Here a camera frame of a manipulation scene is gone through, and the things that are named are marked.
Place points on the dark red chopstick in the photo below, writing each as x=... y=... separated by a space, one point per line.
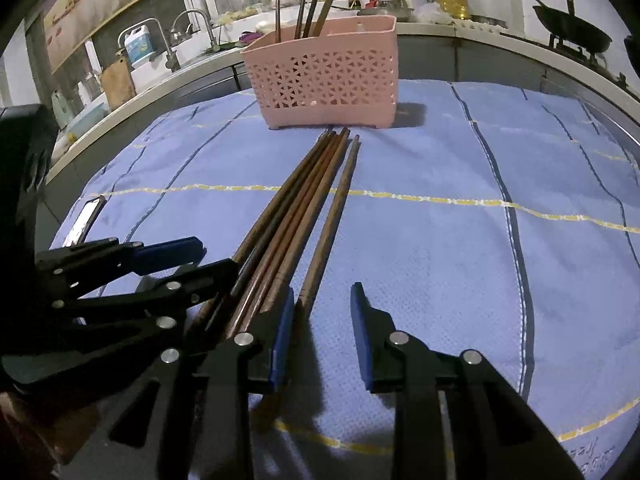
x=254 y=244

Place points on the blue detergent jug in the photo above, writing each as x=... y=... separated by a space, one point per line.
x=138 y=45

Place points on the wooden cutting board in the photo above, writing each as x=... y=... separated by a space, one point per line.
x=117 y=83

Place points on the light brown chopstick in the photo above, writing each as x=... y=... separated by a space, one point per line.
x=277 y=21

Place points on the reddish brown chopstick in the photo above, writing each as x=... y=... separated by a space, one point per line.
x=258 y=293

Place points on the black wok with handle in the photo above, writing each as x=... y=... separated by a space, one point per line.
x=565 y=26

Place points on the chrome kitchen faucet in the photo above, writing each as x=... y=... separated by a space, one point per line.
x=171 y=59

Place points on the pink perforated utensil basket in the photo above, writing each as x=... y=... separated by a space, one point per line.
x=347 y=76

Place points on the blue checked table cloth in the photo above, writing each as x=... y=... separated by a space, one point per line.
x=487 y=217

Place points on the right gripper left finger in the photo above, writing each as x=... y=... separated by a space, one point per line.
x=206 y=432

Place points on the smartphone with lit screen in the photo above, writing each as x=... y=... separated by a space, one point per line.
x=84 y=221

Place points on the black lidded wok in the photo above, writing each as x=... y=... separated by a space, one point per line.
x=632 y=46

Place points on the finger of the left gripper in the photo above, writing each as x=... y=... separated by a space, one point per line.
x=88 y=348
x=71 y=272

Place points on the dark blue chopstick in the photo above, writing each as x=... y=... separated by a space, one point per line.
x=324 y=246

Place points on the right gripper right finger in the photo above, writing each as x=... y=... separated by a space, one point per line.
x=456 y=417

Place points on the person's left hand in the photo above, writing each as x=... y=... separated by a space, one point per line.
x=52 y=434

